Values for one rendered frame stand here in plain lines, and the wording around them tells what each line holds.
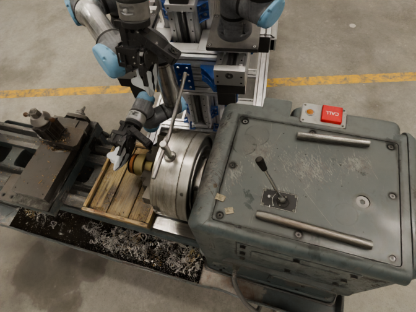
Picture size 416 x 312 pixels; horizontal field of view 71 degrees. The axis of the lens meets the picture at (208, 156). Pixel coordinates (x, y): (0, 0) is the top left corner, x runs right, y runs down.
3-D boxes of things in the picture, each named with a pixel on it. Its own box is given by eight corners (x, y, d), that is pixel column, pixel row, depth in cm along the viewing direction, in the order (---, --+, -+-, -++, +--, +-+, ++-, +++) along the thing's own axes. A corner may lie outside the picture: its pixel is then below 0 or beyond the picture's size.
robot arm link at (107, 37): (104, 7, 129) (153, 69, 99) (72, 20, 126) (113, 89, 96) (91, -22, 119) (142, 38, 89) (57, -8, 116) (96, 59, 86)
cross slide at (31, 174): (95, 121, 140) (91, 116, 136) (49, 203, 121) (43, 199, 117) (65, 116, 144) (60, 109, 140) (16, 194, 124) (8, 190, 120)
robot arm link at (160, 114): (169, 125, 136) (164, 111, 126) (148, 137, 134) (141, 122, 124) (161, 114, 140) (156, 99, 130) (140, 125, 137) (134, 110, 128)
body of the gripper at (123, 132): (113, 151, 117) (125, 127, 123) (132, 155, 115) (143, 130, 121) (106, 141, 111) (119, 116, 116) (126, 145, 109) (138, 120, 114)
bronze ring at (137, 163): (155, 150, 105) (133, 146, 107) (146, 173, 101) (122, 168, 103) (162, 163, 113) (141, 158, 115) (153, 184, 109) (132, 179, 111)
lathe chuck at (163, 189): (208, 153, 124) (197, 115, 95) (187, 226, 113) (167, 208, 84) (189, 150, 126) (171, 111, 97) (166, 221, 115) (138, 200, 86)
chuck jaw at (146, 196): (172, 175, 101) (159, 205, 95) (174, 183, 105) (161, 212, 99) (143, 169, 104) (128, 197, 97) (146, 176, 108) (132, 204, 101)
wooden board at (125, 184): (178, 154, 134) (176, 150, 131) (149, 229, 118) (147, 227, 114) (119, 142, 140) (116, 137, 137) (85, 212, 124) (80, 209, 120)
